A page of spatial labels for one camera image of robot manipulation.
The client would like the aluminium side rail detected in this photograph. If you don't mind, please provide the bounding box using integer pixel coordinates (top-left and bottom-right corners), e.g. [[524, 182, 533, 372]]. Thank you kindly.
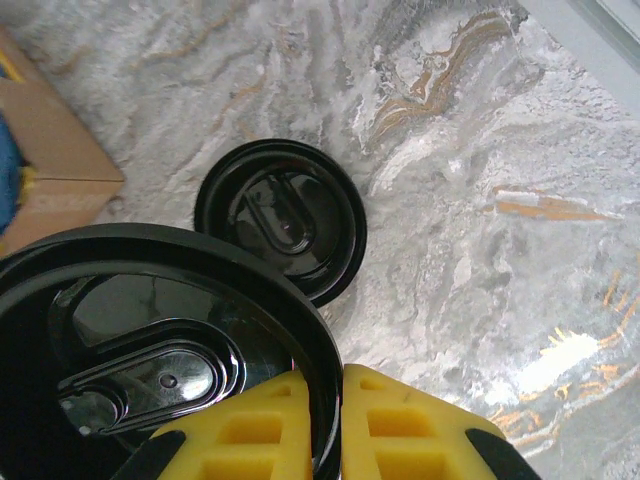
[[519, 0, 640, 121]]

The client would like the blue paper napkin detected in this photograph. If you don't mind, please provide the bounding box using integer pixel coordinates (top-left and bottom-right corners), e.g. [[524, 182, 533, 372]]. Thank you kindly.
[[0, 117, 31, 236]]

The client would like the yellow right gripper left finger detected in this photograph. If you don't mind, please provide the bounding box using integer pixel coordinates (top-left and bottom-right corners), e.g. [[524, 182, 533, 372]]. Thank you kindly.
[[112, 369, 314, 480]]

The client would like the cardboard napkin box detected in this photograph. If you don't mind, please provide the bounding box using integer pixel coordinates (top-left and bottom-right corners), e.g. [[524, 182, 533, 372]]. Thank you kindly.
[[0, 24, 126, 256]]

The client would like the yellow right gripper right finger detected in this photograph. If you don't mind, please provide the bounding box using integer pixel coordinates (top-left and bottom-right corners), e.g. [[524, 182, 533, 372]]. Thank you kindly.
[[342, 363, 539, 480]]

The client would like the black plastic cup lid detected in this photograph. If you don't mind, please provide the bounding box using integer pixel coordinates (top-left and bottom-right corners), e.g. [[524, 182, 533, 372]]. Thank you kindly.
[[193, 138, 369, 309], [0, 223, 346, 480]]

